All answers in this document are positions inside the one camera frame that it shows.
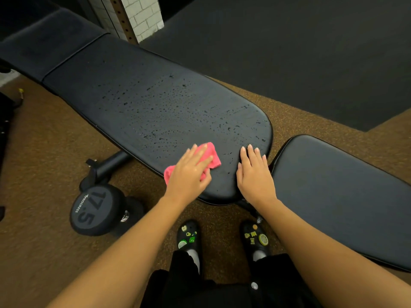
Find black gym equipment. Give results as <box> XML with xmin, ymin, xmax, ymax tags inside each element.
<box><xmin>0</xmin><ymin>91</ymin><xmax>15</xmax><ymax>222</ymax></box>

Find white left sock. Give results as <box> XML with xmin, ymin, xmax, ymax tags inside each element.
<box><xmin>187</xmin><ymin>249</ymin><xmax>201</xmax><ymax>274</ymax></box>

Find black right clog with charms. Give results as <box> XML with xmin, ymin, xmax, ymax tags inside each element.
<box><xmin>240</xmin><ymin>219</ymin><xmax>272</xmax><ymax>263</ymax></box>

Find long black bench back pad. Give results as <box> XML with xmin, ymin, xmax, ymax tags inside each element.
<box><xmin>42</xmin><ymin>33</ymin><xmax>274</xmax><ymax>206</ymax></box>

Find wooden upright with holes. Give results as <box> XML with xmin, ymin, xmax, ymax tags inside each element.
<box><xmin>108</xmin><ymin>0</ymin><xmax>139</xmax><ymax>45</ymax></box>

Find black fabric bench pad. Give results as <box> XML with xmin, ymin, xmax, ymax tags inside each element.
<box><xmin>0</xmin><ymin>8</ymin><xmax>109</xmax><ymax>84</ymax></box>

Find black metal bench frame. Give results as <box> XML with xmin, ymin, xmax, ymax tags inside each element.
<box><xmin>79</xmin><ymin>150</ymin><xmax>132</xmax><ymax>191</ymax></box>

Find person's right forearm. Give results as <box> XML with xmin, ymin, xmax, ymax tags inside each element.
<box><xmin>256</xmin><ymin>197</ymin><xmax>411</xmax><ymax>308</ymax></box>

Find black shorts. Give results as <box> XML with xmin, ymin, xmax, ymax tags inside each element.
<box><xmin>140</xmin><ymin>250</ymin><xmax>322</xmax><ymax>308</ymax></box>

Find person's left forearm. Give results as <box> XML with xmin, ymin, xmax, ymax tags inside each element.
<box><xmin>46</xmin><ymin>195</ymin><xmax>190</xmax><ymax>308</ymax></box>

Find person's left hand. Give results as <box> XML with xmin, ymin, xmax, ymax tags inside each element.
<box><xmin>162</xmin><ymin>144</ymin><xmax>214</xmax><ymax>209</ymax></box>

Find person's right hand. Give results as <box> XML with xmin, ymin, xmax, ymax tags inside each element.
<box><xmin>236</xmin><ymin>144</ymin><xmax>278</xmax><ymax>209</ymax></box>

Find black clog with charms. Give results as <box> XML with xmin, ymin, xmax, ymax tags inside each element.
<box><xmin>176</xmin><ymin>219</ymin><xmax>203</xmax><ymax>270</ymax></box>
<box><xmin>240</xmin><ymin>219</ymin><xmax>272</xmax><ymax>263</ymax></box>

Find black left clog with charms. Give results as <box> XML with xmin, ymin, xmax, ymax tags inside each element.
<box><xmin>176</xmin><ymin>219</ymin><xmax>203</xmax><ymax>270</ymax></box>

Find black rubber dumbbell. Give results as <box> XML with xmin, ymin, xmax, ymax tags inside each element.
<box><xmin>70</xmin><ymin>184</ymin><xmax>146</xmax><ymax>238</ymax></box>

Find pink cleaning cloth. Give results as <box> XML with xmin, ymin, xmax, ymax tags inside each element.
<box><xmin>164</xmin><ymin>142</ymin><xmax>222</xmax><ymax>186</ymax></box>

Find black bench seat pad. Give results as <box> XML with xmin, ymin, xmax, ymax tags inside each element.
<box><xmin>271</xmin><ymin>135</ymin><xmax>411</xmax><ymax>273</ymax></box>

